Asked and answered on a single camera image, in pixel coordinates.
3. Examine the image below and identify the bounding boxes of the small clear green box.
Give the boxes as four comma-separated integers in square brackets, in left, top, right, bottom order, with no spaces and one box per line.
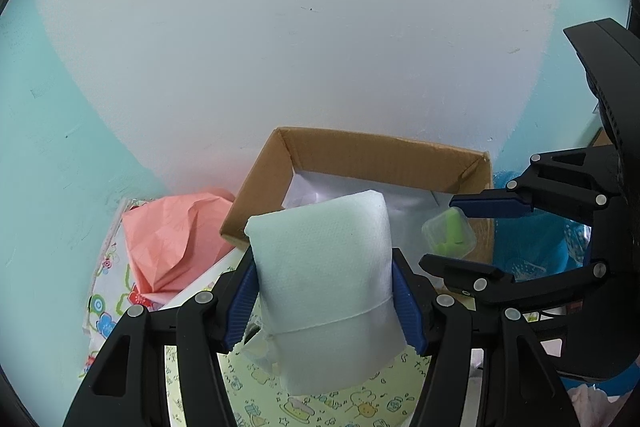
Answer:
[421,207,476,258]

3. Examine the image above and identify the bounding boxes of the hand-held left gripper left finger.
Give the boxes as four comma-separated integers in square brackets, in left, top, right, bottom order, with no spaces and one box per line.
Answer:
[62,249,258,427]

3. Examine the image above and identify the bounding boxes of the pale pink cloth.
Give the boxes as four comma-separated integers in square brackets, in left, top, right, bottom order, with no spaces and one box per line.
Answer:
[567,382,626,427]

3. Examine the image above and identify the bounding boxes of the yellow cartoon printed mat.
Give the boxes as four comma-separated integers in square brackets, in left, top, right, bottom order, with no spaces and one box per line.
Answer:
[160,252,481,427]

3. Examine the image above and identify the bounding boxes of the brown cardboard box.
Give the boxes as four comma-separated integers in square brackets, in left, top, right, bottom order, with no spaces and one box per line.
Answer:
[220,127,496,265]

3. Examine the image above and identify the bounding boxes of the white paper sheet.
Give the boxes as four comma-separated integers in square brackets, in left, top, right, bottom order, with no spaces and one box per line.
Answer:
[282,172,451,228]

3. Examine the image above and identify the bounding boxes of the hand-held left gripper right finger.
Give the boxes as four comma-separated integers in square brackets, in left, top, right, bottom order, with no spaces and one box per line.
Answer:
[391,248,581,427]

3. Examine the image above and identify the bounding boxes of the floral printed cloth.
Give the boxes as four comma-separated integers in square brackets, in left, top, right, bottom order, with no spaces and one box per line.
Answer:
[77,199,151,378]

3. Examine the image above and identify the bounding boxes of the salmon pink crumpled paper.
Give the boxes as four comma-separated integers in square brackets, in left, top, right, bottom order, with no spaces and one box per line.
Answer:
[121,188,238,295]

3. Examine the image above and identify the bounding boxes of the white paper rolls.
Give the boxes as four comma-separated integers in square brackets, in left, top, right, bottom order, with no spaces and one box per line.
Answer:
[245,189,408,397]

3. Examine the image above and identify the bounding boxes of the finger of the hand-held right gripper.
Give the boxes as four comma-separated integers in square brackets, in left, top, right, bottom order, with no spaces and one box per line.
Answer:
[418,253,621,313]
[449,146,623,228]

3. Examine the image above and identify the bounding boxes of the blue plastic bag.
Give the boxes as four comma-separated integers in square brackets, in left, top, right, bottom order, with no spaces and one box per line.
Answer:
[492,172,596,283]

